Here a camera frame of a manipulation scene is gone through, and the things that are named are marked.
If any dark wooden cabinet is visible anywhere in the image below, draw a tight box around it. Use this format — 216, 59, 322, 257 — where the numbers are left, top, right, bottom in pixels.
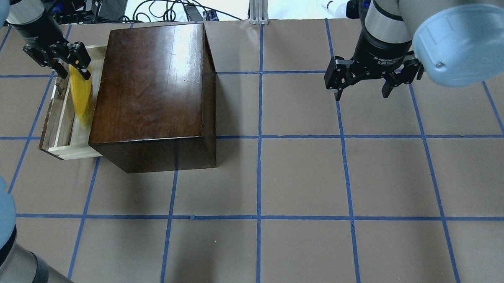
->
88, 23, 217, 173

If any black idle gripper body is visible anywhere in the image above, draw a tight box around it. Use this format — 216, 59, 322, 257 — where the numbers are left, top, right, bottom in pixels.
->
350, 30, 412, 80

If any yellow corn cob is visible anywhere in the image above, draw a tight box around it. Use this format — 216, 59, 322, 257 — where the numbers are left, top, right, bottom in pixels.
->
69, 66, 95, 129

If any black gripper body at cabinet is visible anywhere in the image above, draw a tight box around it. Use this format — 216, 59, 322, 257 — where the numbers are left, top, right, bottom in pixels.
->
13, 14, 69, 68

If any silver robot arm at cabinet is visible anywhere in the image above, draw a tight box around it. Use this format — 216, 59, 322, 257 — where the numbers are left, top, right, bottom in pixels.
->
0, 0, 91, 80

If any aluminium frame post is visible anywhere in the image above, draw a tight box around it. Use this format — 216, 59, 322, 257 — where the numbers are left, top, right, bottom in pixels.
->
248, 0, 269, 26

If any wooden drawer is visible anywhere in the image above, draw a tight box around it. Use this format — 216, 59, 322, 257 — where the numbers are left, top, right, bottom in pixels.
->
39, 43, 108, 162

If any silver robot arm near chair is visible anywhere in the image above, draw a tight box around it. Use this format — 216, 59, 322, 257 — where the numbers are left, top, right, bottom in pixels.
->
324, 0, 504, 100

